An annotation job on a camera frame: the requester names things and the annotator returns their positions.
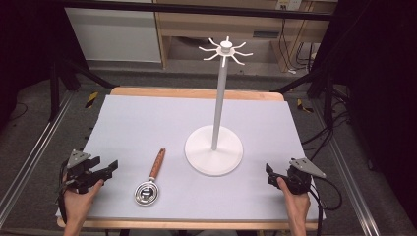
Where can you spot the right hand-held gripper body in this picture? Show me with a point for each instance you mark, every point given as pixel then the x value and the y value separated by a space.
pixel 301 175

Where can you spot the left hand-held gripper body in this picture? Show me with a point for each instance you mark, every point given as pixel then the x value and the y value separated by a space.
pixel 79 170

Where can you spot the person's left hand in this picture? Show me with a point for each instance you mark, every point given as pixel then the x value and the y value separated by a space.
pixel 78 200

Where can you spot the person's right hand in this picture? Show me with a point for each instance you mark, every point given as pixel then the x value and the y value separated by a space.
pixel 295 205

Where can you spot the yellow black striped tape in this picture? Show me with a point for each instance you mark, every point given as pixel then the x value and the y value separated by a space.
pixel 304 106
pixel 91 99

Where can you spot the light grey table mat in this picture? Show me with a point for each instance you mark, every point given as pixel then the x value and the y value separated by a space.
pixel 164 131

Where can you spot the white hook stand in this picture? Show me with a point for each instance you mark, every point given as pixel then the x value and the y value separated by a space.
pixel 214 131

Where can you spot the black metal stand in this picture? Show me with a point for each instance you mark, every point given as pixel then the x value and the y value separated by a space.
pixel 318 85
pixel 65 78

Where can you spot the white cabinet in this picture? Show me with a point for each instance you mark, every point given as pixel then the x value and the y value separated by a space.
pixel 111 34

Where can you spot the white power strip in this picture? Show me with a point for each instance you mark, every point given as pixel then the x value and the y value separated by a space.
pixel 288 4

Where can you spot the black metal bar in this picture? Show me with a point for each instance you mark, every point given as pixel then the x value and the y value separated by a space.
pixel 196 9

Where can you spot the aluminium floor rail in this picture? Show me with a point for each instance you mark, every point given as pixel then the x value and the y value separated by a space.
pixel 32 147
pixel 350 183

